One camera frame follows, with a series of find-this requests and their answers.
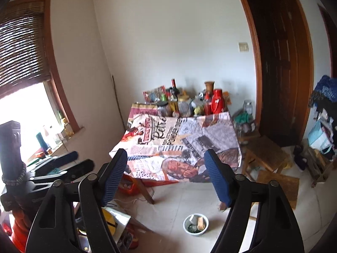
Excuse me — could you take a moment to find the green plastic bag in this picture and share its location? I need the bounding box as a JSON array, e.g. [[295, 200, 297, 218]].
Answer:
[[233, 112, 253, 127]]

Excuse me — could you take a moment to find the red thermos flask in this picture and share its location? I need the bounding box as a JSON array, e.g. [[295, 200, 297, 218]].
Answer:
[[212, 89, 228, 114]]

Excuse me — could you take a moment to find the printed tablecloth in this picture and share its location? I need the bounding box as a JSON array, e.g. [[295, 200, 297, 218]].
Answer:
[[109, 103, 241, 183]]

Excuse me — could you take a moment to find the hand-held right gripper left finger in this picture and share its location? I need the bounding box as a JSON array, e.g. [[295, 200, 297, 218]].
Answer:
[[25, 148, 128, 253]]

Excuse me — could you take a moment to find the clear bottle yellow label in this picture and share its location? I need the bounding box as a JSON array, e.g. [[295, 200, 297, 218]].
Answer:
[[168, 90, 178, 112]]

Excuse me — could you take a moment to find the yellow oil bottle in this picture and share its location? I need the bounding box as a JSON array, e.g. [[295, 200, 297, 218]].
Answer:
[[63, 118, 74, 137]]

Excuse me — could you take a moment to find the dark wooden door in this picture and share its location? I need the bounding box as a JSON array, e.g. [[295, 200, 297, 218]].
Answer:
[[317, 4, 337, 77], [233, 0, 314, 148]]

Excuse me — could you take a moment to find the wooden window frame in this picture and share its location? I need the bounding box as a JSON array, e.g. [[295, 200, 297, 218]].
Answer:
[[8, 0, 81, 135]]

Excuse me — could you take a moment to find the glass jar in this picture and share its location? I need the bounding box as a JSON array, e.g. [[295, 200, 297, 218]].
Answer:
[[243, 100, 254, 116]]

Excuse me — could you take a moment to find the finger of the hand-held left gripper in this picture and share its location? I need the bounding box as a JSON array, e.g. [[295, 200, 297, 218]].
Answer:
[[31, 159, 95, 184], [34, 151, 80, 175]]

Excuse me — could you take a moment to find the blue patterned cloth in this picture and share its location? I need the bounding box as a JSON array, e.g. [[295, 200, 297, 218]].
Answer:
[[309, 75, 337, 106]]

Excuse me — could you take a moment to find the black clothes pile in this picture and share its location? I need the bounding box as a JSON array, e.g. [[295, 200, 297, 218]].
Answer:
[[312, 97, 337, 127]]

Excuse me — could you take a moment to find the red sauce bottle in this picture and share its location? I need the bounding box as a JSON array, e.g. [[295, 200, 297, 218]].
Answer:
[[203, 92, 212, 115]]

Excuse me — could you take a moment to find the wooden stool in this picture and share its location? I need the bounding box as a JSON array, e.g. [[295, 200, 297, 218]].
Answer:
[[257, 170, 301, 211], [241, 136, 290, 180]]

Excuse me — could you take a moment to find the person's left forearm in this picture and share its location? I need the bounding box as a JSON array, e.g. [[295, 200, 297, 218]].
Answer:
[[8, 207, 36, 247]]

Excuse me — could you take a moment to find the brown clay vase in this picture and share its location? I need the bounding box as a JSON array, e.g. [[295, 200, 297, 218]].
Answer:
[[204, 81, 215, 98]]

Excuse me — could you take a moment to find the dark teal bottle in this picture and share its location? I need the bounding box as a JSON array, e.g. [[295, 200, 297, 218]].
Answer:
[[36, 132, 48, 151]]

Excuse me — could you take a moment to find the yellow-lid plastic jar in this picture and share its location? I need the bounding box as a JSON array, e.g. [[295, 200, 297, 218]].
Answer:
[[178, 97, 192, 118]]

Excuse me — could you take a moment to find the black-lid plastic jar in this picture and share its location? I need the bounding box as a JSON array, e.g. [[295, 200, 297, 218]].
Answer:
[[157, 102, 171, 117]]

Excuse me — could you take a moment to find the light blue plastic bag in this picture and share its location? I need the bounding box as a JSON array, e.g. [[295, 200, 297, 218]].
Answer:
[[308, 120, 333, 151]]

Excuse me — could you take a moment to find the bamboo window blind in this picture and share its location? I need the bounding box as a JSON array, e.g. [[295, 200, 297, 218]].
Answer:
[[0, 1, 53, 95]]

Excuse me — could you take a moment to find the red snack bag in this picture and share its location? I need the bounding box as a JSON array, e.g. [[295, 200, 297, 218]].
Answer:
[[143, 86, 166, 102]]

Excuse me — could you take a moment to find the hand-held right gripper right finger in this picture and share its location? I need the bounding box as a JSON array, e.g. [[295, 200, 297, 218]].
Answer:
[[204, 149, 306, 253]]

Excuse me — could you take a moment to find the white ceramic bowl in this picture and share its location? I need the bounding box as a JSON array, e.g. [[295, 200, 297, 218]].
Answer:
[[183, 213, 209, 236]]

